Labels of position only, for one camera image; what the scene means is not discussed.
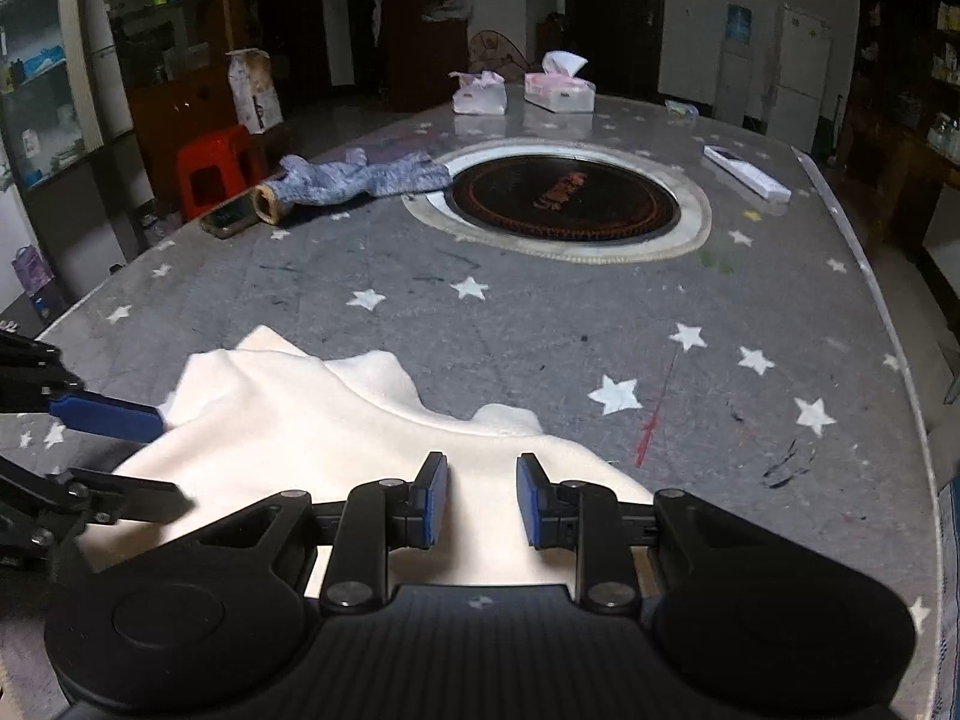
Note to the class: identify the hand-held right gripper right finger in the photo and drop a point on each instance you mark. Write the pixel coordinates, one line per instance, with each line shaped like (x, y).
(529, 501)

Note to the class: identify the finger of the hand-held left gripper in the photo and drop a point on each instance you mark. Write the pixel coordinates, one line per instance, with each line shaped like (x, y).
(135, 501)
(105, 420)

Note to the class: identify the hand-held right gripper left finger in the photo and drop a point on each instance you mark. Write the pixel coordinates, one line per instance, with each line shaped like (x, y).
(433, 499)

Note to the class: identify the cream cloth garment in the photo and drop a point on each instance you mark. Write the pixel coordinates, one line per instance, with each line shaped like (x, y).
(360, 450)

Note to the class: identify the grey starred table cover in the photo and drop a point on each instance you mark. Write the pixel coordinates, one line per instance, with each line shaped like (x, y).
(562, 330)

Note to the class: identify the dark mobile phone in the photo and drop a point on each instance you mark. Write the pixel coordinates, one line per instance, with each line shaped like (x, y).
(229, 219)

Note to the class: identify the red plastic stool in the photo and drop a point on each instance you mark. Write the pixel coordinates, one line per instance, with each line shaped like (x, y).
(214, 172)

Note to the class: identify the round black induction cooktop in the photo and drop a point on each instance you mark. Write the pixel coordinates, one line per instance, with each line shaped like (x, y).
(562, 199)

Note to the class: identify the grey knit glove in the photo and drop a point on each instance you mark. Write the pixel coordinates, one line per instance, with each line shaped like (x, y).
(352, 180)

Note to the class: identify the white paper bag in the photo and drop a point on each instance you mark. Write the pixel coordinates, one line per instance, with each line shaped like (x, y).
(255, 94)

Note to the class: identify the wooden display cabinet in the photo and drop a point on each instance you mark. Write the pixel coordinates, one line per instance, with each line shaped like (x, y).
(135, 52)

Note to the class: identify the white remote control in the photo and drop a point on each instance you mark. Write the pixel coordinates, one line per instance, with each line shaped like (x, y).
(746, 172)

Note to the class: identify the white soft tissue pack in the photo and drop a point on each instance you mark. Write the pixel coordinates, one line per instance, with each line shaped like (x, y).
(480, 96)

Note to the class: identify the pink tissue box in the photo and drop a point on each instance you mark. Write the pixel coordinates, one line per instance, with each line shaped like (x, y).
(559, 90)

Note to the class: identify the small clear plastic packet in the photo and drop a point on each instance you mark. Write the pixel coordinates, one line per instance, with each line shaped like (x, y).
(681, 109)

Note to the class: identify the blue patterned sofa cover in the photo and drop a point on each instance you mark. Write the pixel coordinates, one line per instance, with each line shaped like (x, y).
(952, 540)

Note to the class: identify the round standing fan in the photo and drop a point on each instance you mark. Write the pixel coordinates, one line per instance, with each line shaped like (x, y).
(495, 52)

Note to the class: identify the water dispenser with blue bottle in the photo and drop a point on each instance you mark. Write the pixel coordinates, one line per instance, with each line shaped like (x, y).
(735, 67)

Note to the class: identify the dark wooden door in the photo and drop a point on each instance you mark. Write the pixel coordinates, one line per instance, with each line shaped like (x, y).
(615, 15)

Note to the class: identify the white refrigerator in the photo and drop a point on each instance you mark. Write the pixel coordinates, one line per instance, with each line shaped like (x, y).
(796, 82)

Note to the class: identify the dark wooden side table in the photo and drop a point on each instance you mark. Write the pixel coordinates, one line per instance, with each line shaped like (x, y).
(911, 165)

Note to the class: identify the dark wooden wall shelf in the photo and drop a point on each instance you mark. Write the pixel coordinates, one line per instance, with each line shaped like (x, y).
(915, 67)

